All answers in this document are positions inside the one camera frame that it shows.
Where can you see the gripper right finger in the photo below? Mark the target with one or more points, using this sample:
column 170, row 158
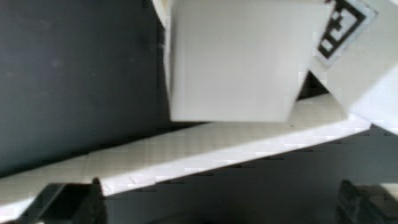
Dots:
column 367, row 203

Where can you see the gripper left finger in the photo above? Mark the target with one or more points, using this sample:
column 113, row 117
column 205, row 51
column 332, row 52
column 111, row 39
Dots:
column 69, row 204

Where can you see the white stool leg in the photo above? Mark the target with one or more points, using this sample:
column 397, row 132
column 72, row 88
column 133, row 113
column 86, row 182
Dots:
column 241, row 43
column 358, row 48

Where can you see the white barrier rail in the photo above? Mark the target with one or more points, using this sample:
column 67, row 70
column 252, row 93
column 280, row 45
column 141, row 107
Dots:
column 378, row 105
column 186, row 152

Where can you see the white front barrier rail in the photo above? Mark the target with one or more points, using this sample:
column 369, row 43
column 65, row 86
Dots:
column 186, row 152

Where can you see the white right barrier rail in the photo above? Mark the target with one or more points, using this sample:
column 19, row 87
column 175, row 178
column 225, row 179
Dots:
column 378, row 105

